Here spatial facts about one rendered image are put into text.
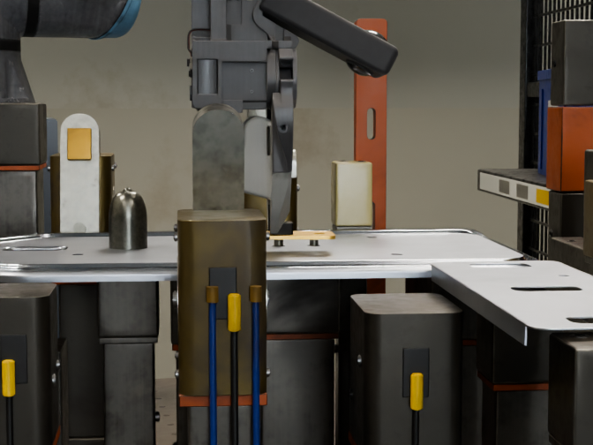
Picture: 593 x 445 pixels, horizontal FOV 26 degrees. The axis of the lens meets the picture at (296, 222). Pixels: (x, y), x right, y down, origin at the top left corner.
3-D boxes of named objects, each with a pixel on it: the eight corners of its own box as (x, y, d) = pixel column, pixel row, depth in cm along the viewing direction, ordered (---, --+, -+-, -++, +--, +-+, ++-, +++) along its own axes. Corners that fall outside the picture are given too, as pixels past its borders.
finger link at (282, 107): (266, 172, 103) (266, 64, 102) (288, 172, 103) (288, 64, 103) (270, 172, 98) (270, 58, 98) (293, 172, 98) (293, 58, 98)
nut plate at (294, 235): (230, 239, 101) (230, 224, 101) (228, 234, 105) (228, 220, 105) (336, 239, 102) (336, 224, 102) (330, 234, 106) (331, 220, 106)
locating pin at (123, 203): (108, 268, 106) (107, 189, 105) (109, 264, 109) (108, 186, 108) (147, 268, 106) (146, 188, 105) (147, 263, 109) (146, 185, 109)
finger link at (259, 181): (214, 233, 102) (213, 117, 102) (288, 233, 103) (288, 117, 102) (215, 235, 99) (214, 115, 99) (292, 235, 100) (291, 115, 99)
